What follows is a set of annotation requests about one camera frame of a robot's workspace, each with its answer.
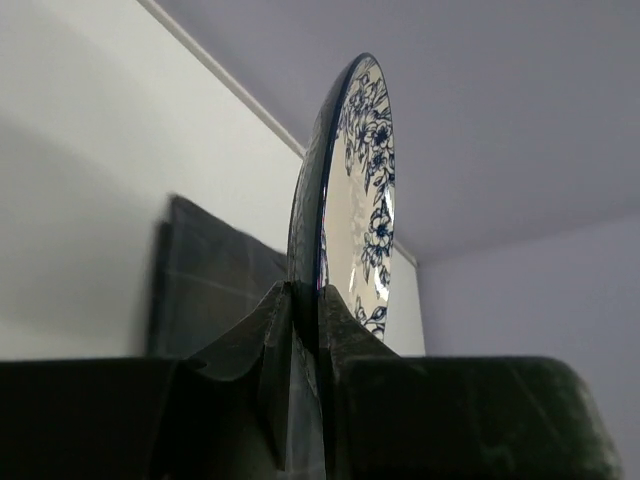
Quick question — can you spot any blue floral plate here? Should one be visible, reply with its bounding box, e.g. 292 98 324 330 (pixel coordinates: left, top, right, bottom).
287 53 396 340

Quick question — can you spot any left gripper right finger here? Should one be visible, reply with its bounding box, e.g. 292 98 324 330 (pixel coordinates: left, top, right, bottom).
317 285 399 479

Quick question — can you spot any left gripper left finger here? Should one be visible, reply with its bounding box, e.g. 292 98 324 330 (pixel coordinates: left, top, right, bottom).
182 281 292 473

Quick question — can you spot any dark checked cloth napkin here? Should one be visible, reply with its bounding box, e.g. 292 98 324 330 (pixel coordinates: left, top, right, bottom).
145 195 286 357

